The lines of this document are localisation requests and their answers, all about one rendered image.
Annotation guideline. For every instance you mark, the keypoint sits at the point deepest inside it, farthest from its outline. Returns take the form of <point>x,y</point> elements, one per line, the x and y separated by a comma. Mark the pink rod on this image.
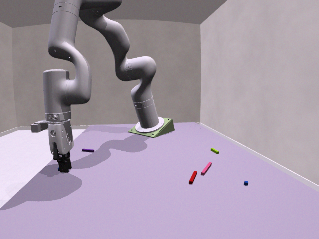
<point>206,168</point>

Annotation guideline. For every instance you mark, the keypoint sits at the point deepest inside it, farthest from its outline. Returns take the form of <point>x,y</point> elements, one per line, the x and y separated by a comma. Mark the red rod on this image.
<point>193,177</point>

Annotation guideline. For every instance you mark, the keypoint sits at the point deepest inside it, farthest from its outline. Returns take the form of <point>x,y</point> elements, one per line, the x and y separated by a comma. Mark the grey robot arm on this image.
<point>60,92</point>

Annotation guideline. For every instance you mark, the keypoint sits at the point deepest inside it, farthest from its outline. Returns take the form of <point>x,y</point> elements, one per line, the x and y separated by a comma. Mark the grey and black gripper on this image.
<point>61,142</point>

